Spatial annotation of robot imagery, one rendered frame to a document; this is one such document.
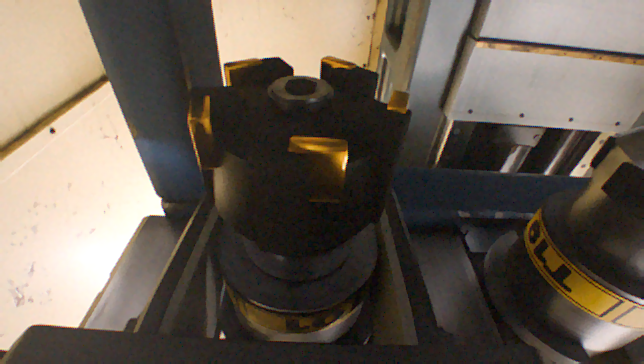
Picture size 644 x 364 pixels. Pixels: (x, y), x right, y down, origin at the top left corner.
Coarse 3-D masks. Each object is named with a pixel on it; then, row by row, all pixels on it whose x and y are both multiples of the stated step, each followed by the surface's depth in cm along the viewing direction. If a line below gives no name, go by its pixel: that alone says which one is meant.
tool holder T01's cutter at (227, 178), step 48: (192, 96) 6; (240, 96) 6; (288, 96) 6; (336, 96) 6; (240, 144) 5; (288, 144) 5; (336, 144) 5; (384, 144) 5; (240, 192) 6; (288, 192) 5; (336, 192) 5; (384, 192) 6; (288, 240) 6; (336, 240) 6
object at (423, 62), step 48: (432, 0) 56; (480, 0) 55; (384, 48) 89; (432, 48) 62; (384, 96) 103; (432, 96) 69; (432, 144) 78; (480, 144) 87; (528, 144) 78; (576, 144) 77
